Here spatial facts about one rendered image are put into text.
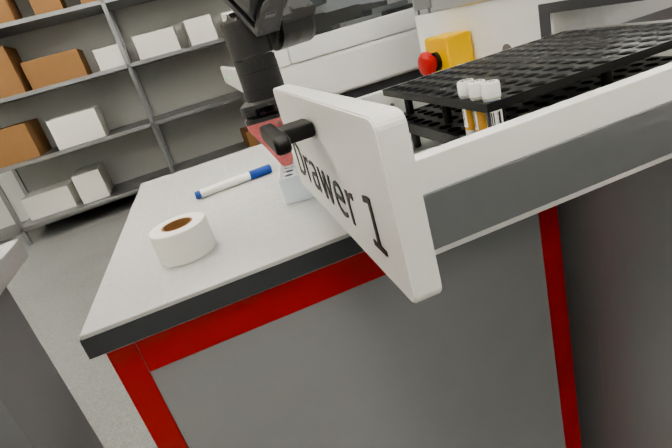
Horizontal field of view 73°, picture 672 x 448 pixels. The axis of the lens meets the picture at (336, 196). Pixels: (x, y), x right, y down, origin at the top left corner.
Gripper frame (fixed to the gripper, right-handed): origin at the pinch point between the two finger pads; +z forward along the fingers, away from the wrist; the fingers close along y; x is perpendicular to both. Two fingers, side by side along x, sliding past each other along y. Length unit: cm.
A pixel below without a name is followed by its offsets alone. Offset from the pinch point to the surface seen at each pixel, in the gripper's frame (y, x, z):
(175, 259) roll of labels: -16.7, 13.9, 3.8
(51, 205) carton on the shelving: 287, 236, 62
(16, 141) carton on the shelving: 283, 232, 6
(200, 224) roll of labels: -14.5, 10.3, 1.3
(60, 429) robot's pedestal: -1, 54, 37
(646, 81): -36.8, -28.0, -8.2
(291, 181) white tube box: -5.5, -0.3, 2.1
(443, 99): -30.1, -17.1, -9.0
